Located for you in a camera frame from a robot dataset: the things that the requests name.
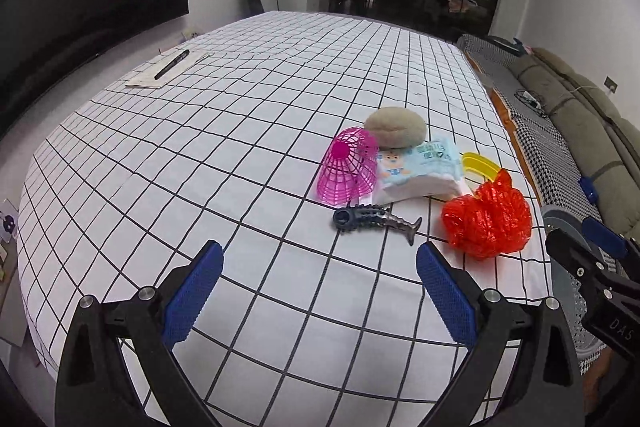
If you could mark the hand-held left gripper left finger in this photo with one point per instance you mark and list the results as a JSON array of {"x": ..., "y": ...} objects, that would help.
[{"x": 195, "y": 297}]

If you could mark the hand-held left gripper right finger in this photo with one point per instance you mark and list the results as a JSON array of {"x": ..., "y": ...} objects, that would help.
[{"x": 445, "y": 294}]

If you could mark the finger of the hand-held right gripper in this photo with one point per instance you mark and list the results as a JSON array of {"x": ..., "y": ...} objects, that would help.
[
  {"x": 605, "y": 237},
  {"x": 570, "y": 249}
]

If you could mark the grey perforated plastic basket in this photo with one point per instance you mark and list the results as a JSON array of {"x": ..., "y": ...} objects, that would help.
[{"x": 562, "y": 219}]

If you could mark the red plastic bag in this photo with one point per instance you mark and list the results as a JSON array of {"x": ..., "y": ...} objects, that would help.
[{"x": 485, "y": 222}]

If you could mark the black fish bone toy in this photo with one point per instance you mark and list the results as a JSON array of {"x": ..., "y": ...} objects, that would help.
[{"x": 370, "y": 217}]

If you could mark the light blue wet wipes packet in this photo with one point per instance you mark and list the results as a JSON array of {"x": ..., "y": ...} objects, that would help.
[{"x": 420, "y": 167}]

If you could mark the pink plastic mesh basket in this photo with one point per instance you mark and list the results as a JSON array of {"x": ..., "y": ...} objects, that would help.
[{"x": 345, "y": 182}]

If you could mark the round beige sponge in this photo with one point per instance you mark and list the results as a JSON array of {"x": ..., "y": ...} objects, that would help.
[{"x": 395, "y": 124}]

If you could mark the person's right forearm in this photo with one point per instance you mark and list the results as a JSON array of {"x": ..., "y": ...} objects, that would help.
[{"x": 600, "y": 377}]

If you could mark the blue plastic clip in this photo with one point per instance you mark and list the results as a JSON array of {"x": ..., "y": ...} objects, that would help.
[{"x": 589, "y": 189}]

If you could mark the green sofa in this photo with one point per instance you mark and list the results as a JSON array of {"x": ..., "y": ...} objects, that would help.
[{"x": 575, "y": 107}]

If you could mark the white power strip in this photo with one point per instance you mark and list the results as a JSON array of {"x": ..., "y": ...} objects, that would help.
[{"x": 534, "y": 102}]

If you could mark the white black checked tablecloth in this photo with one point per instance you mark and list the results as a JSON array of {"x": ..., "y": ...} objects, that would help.
[{"x": 225, "y": 132}]

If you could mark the grey board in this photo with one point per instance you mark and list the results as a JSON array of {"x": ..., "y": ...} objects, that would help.
[{"x": 10, "y": 322}]

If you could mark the white photo card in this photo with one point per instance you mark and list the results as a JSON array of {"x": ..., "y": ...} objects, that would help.
[{"x": 7, "y": 224}]

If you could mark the white paper sheet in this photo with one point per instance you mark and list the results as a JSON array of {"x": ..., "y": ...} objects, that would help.
[{"x": 145, "y": 81}]

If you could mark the black pen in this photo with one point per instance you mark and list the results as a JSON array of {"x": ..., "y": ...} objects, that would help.
[{"x": 172, "y": 64}]

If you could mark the hanger with pink garment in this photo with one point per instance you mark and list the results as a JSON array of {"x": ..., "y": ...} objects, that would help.
[{"x": 460, "y": 3}]

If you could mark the dark wall socket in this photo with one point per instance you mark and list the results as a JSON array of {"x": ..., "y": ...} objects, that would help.
[{"x": 610, "y": 85}]

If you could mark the white wall socket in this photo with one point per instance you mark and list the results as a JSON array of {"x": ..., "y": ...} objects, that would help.
[{"x": 188, "y": 34}]

